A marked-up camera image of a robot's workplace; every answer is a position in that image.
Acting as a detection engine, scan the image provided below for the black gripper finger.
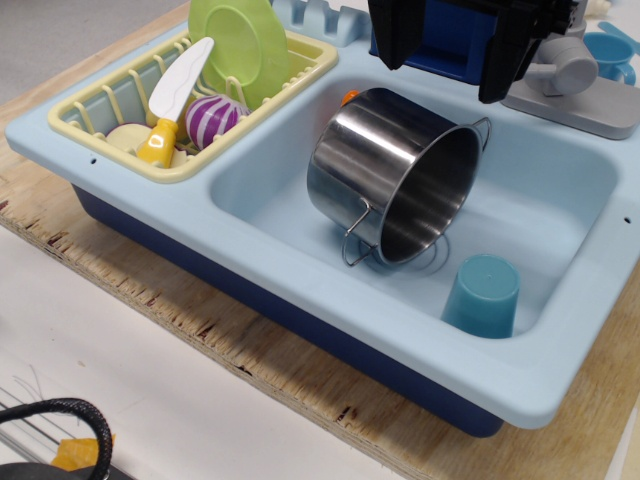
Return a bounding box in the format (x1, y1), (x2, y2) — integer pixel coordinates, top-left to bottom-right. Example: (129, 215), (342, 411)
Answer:
(479, 1), (548, 104)
(368, 0), (425, 70)

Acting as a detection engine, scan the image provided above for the stainless steel pot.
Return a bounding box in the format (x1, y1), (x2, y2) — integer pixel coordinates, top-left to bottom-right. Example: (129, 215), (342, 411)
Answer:
(307, 88), (492, 266)

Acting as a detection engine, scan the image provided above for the light blue toy sink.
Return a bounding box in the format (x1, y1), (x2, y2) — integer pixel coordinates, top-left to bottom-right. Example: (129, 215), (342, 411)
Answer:
(5, 26), (639, 437)

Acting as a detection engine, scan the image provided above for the grey toy faucet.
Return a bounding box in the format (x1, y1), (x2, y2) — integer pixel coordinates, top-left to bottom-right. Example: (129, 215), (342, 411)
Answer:
(503, 23), (639, 140)

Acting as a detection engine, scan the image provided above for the orange toy carrot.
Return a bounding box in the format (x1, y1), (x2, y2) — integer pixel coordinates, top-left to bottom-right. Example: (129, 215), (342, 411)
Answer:
(341, 90), (359, 106)

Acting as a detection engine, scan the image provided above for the blue plastic mug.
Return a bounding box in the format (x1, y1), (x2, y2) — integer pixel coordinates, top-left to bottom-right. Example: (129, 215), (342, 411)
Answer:
(583, 23), (639, 86)

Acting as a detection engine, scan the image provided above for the green plastic plate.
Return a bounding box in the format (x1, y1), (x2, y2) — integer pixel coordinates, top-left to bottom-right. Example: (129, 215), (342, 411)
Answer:
(188, 0), (290, 110)

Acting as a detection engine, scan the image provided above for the purple striped toy onion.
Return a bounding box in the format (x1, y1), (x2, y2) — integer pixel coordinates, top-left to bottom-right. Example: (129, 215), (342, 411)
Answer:
(185, 94), (251, 150)

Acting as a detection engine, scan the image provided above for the yellow dish rack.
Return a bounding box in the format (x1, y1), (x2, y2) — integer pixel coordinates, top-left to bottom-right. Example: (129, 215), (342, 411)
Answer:
(47, 29), (338, 183)

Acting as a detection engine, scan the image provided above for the teal plastic cup upside down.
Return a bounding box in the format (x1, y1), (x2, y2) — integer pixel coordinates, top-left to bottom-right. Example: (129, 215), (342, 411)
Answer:
(441, 254), (520, 339)

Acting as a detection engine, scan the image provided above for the cream round toy piece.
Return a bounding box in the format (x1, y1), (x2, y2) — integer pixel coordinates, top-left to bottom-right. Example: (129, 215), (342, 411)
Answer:
(106, 123), (187, 167)

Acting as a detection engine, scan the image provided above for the plywood board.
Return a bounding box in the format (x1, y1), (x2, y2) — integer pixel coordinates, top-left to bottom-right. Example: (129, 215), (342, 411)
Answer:
(0, 2), (640, 480)

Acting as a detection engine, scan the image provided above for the yellow tape piece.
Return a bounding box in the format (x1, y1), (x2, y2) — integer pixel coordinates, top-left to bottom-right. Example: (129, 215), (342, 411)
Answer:
(51, 438), (100, 472)

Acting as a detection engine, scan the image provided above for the white toy knife yellow handle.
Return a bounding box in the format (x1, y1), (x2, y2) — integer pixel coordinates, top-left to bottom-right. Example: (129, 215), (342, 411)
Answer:
(137, 37), (215, 168)

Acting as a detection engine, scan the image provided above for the black braided cable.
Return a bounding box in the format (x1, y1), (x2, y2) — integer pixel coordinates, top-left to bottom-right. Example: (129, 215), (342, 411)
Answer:
(0, 397), (113, 480)

